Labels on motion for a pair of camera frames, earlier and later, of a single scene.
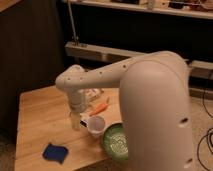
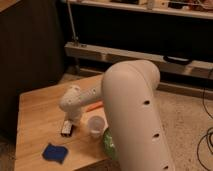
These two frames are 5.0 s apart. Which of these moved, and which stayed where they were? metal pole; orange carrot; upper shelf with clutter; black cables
Moved: orange carrot
Stayed: metal pole; upper shelf with clutter; black cables
